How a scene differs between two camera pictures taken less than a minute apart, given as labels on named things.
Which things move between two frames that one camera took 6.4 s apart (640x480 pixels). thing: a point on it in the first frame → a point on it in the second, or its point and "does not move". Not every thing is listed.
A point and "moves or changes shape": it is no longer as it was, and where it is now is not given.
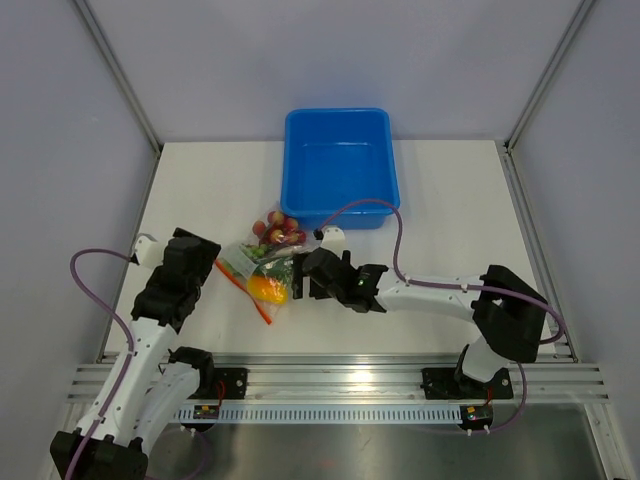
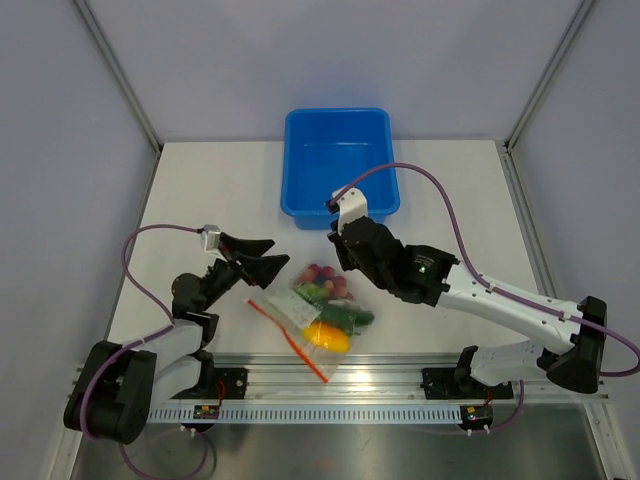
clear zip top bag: [262, 260] → [318, 315]
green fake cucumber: [281, 268] moves or changes shape
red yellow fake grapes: [279, 229] moves or changes shape
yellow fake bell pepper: [267, 289] → [327, 337]
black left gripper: [208, 253] → [257, 270]
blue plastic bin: [333, 158] does not move
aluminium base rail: [375, 379] does not move
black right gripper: [297, 283] → [335, 236]
